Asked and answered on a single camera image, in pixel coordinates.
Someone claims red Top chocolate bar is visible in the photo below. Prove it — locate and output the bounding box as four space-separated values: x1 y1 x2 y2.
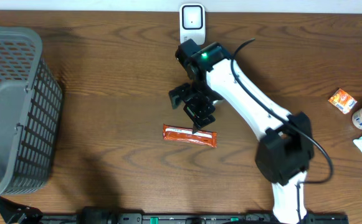
163 124 217 147

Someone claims orange snack packet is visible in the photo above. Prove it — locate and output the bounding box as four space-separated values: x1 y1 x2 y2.
328 88 357 114

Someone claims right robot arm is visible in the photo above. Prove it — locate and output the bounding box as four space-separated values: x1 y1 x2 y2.
169 39 314 223

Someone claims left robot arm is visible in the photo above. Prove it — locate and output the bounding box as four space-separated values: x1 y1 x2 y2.
0 196 43 224

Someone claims white barcode scanner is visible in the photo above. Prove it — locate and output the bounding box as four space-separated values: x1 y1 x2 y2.
179 3 206 45

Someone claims grey plastic basket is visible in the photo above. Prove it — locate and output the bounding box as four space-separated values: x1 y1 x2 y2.
0 27 63 195

